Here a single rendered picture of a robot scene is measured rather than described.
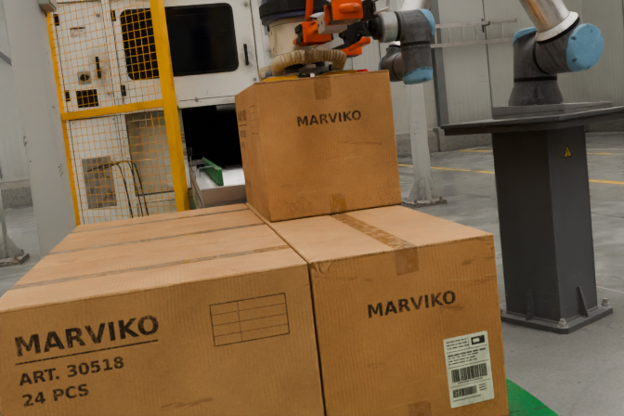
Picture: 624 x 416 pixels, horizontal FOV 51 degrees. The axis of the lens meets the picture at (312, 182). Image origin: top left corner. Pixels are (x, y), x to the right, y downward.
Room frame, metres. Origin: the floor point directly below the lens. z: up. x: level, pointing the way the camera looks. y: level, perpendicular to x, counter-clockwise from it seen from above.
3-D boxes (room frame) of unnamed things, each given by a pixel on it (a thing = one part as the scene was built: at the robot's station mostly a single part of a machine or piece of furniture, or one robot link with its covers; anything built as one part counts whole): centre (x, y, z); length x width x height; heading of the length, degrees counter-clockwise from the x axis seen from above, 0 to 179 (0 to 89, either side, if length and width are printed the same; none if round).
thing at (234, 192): (2.55, 0.08, 0.58); 0.70 x 0.03 x 0.06; 101
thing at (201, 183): (3.63, 0.63, 0.50); 2.31 x 0.05 x 0.19; 11
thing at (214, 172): (3.99, 0.64, 0.60); 1.60 x 0.10 x 0.09; 11
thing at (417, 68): (2.04, -0.36, 0.96); 0.12 x 0.09 x 0.12; 20
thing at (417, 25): (2.02, -0.35, 1.07); 0.12 x 0.09 x 0.10; 102
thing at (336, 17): (1.62, -0.12, 1.07); 0.08 x 0.07 x 0.05; 12
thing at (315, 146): (2.19, -0.01, 0.74); 0.60 x 0.40 x 0.40; 11
